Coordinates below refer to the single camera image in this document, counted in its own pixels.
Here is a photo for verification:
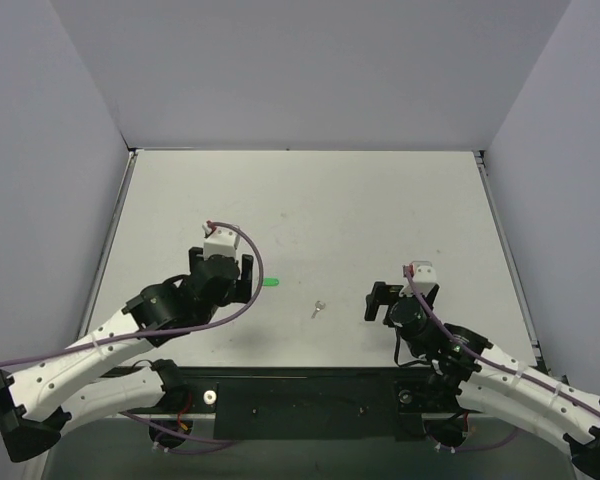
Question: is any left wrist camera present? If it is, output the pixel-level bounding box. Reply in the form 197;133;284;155
202;221;240;260

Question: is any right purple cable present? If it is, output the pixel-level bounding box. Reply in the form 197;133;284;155
402;264;600;431

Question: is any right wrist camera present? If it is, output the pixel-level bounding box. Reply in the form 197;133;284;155
399;261;438;297

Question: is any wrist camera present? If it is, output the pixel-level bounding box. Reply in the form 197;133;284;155
399;261;438;297
202;221;240;260

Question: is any green key tag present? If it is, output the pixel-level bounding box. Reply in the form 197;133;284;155
263;277;280;287

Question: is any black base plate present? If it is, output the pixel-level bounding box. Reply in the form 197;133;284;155
139;366;469;443

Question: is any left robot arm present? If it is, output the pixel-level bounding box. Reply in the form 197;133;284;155
0;245;264;463

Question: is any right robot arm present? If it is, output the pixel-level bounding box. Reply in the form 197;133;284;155
364;282;600;479

